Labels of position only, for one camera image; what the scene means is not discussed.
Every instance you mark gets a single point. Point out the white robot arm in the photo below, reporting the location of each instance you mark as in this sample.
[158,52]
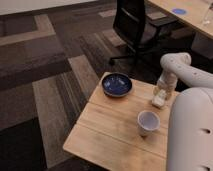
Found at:
[190,127]

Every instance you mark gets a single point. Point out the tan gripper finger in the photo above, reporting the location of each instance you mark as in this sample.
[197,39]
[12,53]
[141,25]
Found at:
[156,90]
[169,94]

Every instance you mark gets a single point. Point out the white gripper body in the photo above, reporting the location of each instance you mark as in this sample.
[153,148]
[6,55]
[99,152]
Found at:
[167,81]

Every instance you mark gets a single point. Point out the dark blue ceramic bowl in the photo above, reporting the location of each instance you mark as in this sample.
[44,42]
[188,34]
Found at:
[116,84]

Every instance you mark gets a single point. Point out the light wooden desk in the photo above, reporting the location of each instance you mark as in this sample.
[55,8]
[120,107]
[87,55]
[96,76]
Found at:
[195,12]

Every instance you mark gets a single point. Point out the black office chair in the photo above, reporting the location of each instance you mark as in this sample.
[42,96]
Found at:
[140,33]

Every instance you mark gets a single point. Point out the clear glass object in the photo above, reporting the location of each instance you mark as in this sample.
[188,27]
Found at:
[208,15]

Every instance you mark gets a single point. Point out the white ceramic cup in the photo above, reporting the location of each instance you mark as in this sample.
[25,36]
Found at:
[147,122]

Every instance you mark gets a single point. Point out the blue round disc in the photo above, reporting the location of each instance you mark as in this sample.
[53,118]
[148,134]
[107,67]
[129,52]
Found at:
[179,11]

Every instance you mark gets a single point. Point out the white sponge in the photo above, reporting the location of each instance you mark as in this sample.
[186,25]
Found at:
[159,99]

